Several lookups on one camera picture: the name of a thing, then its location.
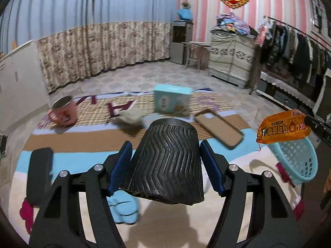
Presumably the small wooden stool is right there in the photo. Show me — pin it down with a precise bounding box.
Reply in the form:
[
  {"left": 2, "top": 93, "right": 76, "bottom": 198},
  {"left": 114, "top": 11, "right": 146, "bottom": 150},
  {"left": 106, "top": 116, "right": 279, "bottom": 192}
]
[{"left": 184, "top": 41, "right": 211, "bottom": 71}]

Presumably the orange snack wrapper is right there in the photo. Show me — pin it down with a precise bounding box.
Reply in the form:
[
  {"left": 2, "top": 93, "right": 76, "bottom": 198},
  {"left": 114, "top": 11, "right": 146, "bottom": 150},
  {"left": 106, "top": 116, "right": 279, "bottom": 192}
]
[{"left": 256, "top": 109, "right": 312, "bottom": 145}]

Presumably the black ribbed paper cup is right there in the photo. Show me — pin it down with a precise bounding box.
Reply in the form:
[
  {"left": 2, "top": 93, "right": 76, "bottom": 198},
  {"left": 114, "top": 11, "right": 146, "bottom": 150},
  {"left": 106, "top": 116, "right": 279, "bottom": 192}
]
[{"left": 121, "top": 118, "right": 205, "bottom": 206}]

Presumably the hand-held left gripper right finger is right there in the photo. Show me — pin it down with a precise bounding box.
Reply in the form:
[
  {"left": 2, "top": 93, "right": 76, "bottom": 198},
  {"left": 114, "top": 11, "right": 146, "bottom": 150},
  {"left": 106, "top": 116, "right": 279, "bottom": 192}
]
[{"left": 200, "top": 139, "right": 302, "bottom": 248}]

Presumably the crumpled beige cloth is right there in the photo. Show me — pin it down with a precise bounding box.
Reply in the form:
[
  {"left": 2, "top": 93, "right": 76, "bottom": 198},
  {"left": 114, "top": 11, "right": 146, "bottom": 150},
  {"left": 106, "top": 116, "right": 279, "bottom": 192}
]
[{"left": 113, "top": 109, "right": 145, "bottom": 130}]

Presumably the brown phone case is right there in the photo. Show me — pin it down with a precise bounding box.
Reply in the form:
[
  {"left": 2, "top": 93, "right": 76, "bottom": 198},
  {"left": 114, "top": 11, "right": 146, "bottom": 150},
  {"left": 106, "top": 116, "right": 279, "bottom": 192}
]
[{"left": 194, "top": 109, "right": 245, "bottom": 150}]

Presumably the pink mug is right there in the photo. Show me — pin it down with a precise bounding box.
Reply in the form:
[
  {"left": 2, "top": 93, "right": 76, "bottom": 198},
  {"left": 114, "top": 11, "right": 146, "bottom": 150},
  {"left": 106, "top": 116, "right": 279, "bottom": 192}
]
[{"left": 47, "top": 96, "right": 78, "bottom": 128}]

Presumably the row of hanging clothes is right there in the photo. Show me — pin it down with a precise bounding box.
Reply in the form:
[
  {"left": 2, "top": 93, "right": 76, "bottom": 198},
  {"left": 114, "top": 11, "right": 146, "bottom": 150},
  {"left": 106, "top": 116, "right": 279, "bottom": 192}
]
[{"left": 259, "top": 22, "right": 331, "bottom": 88}]

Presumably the blue and floral curtain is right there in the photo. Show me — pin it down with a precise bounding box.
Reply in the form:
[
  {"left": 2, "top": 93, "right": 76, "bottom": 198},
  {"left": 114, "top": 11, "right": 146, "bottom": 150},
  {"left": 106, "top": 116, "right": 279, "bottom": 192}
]
[{"left": 0, "top": 0, "right": 179, "bottom": 93}]

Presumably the metal clothes rack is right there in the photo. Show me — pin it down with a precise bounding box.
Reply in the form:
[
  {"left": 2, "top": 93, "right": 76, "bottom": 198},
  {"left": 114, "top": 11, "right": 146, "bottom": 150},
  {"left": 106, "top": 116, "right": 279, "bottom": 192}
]
[{"left": 249, "top": 15, "right": 331, "bottom": 109}]

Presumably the cloth covered cabinet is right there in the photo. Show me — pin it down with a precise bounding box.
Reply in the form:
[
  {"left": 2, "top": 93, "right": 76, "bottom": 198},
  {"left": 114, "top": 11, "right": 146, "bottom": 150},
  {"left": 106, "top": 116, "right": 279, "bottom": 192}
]
[{"left": 208, "top": 30, "right": 256, "bottom": 88}]

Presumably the black oblong object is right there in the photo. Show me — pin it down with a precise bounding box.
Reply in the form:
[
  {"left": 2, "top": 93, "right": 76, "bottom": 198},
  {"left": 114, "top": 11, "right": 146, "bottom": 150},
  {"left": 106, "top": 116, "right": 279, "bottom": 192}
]
[{"left": 26, "top": 147, "right": 54, "bottom": 206}]

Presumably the pile of folded clothes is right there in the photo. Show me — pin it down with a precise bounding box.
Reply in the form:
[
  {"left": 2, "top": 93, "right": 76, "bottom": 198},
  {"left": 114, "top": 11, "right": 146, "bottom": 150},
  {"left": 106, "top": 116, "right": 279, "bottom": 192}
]
[{"left": 216, "top": 12, "right": 259, "bottom": 35}]

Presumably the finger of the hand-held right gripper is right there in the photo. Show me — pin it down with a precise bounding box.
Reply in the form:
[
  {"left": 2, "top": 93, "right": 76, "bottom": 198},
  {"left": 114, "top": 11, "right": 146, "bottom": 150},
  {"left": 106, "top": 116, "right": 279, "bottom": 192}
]
[{"left": 304, "top": 114, "right": 331, "bottom": 145}]

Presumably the printed striped blanket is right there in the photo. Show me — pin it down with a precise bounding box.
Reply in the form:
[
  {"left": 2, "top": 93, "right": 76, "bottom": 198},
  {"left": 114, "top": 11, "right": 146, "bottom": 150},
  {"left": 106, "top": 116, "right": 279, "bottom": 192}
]
[{"left": 16, "top": 89, "right": 311, "bottom": 248}]

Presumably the blue covered water bottle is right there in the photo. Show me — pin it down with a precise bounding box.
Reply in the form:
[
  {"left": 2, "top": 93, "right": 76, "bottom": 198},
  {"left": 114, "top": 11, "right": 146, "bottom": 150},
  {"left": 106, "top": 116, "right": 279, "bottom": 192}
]
[{"left": 177, "top": 2, "right": 194, "bottom": 21}]

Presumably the pink hanging garment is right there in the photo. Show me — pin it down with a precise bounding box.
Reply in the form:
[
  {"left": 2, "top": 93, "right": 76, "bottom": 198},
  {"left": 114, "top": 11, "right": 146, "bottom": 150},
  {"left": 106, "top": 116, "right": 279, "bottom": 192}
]
[{"left": 255, "top": 22, "right": 268, "bottom": 48}]

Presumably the low cabinet with lace cloth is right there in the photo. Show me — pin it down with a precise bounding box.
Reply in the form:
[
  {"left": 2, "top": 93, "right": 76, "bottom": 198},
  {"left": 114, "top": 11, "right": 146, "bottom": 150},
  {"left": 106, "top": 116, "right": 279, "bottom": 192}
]
[{"left": 256, "top": 71, "right": 321, "bottom": 111}]

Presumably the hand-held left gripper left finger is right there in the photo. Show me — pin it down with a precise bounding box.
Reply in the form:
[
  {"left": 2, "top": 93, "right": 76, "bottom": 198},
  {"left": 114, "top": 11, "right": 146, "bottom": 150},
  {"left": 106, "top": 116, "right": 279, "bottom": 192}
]
[{"left": 28, "top": 140, "right": 133, "bottom": 248}]

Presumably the grey water dispenser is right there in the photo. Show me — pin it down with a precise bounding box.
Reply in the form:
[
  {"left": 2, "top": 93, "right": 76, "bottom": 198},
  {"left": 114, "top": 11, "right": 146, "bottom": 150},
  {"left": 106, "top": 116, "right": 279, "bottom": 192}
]
[{"left": 170, "top": 20, "right": 194, "bottom": 65}]

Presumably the white cabinet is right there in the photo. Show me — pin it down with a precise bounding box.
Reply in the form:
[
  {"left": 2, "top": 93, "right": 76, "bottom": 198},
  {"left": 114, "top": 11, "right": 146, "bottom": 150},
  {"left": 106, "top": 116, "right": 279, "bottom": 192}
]
[{"left": 0, "top": 40, "right": 49, "bottom": 135}]

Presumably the teal cardboard box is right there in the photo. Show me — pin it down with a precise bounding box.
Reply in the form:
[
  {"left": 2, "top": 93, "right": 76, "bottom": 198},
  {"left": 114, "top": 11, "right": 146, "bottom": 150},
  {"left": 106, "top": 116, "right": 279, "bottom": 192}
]
[{"left": 153, "top": 84, "right": 193, "bottom": 116}]

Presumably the framed wall picture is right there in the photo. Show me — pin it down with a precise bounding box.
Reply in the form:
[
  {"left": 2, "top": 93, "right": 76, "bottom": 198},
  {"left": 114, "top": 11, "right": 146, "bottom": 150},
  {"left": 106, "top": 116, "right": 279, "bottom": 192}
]
[{"left": 309, "top": 0, "right": 327, "bottom": 34}]

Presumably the light blue plastic mesh basket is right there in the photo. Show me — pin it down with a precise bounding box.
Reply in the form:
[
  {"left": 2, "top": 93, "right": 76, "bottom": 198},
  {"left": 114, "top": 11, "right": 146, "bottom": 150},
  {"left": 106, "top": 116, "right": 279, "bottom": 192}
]
[{"left": 267, "top": 136, "right": 318, "bottom": 186}]

